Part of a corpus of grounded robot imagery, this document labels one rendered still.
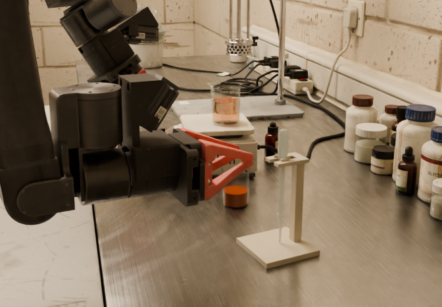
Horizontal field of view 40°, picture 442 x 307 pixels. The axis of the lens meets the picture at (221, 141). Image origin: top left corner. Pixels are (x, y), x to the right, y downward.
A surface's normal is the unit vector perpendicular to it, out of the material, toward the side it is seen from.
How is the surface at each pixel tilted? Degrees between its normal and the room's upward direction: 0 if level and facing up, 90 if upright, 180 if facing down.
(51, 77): 90
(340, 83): 90
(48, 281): 0
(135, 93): 90
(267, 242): 0
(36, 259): 0
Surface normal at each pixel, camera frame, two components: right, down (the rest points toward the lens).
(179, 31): 0.24, 0.29
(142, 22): 0.50, 0.01
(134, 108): 0.44, 0.26
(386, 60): -0.97, 0.07
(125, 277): 0.00, -0.96
